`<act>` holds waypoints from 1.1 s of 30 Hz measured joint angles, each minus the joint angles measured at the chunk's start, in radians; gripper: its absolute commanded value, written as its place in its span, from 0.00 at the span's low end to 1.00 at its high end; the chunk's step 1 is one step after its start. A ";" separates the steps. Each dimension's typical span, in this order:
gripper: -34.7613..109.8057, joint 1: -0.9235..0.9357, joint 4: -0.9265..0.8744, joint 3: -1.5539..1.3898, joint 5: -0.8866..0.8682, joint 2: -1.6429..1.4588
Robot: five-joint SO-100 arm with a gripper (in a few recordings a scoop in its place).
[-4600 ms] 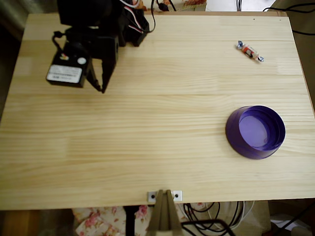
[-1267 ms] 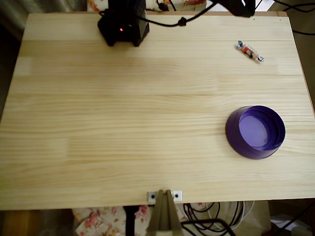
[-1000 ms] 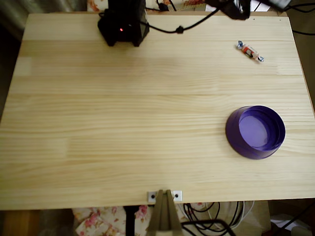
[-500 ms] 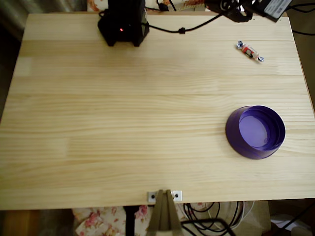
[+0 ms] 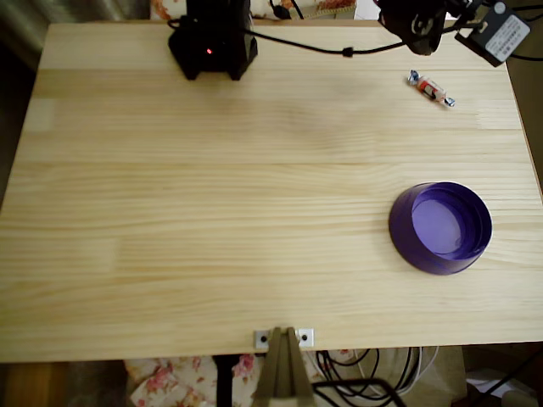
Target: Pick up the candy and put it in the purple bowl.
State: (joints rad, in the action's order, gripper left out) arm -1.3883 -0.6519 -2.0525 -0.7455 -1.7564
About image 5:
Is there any purple bowl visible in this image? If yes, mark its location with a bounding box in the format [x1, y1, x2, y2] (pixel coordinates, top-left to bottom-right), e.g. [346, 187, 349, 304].
[388, 181, 494, 277]

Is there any black webcam cable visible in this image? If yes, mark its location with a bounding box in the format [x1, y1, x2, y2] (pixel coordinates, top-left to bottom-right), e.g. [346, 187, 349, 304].
[241, 19, 484, 58]

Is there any floral fabric with trim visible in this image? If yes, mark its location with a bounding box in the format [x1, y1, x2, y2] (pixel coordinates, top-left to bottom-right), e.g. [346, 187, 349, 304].
[148, 0, 358, 20]

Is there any black cable bundle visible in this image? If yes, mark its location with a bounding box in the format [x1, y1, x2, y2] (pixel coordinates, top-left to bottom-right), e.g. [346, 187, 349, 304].
[316, 348, 383, 385]

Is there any floral cloth with red flowers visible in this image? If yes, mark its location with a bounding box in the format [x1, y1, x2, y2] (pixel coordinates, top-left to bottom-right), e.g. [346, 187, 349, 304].
[125, 349, 323, 407]

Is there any white cable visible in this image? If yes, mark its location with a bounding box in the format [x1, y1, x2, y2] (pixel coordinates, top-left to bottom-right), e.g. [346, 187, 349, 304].
[381, 346, 440, 396]

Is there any silver metal bracket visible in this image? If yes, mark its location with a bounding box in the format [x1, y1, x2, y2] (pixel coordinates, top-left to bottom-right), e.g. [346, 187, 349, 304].
[253, 327, 316, 349]

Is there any white candy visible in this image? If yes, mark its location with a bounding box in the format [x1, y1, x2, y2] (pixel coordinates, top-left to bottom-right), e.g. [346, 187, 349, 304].
[406, 69, 457, 109]

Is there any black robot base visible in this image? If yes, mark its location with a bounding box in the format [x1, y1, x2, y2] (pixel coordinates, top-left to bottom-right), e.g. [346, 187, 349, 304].
[168, 16, 259, 82]

